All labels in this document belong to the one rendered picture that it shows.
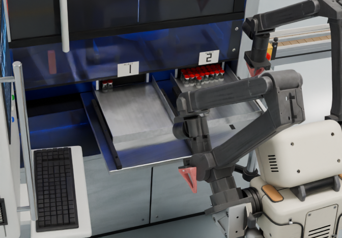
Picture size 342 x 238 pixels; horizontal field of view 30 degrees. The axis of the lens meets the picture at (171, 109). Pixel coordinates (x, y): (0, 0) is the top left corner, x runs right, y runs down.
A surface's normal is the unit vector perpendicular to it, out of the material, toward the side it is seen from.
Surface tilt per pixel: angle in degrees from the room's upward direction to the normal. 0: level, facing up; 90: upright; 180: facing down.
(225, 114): 0
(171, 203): 90
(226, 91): 78
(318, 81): 0
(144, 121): 0
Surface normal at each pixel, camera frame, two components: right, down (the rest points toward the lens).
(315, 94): 0.05, -0.79
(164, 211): 0.32, 0.60
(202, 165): -0.85, 0.14
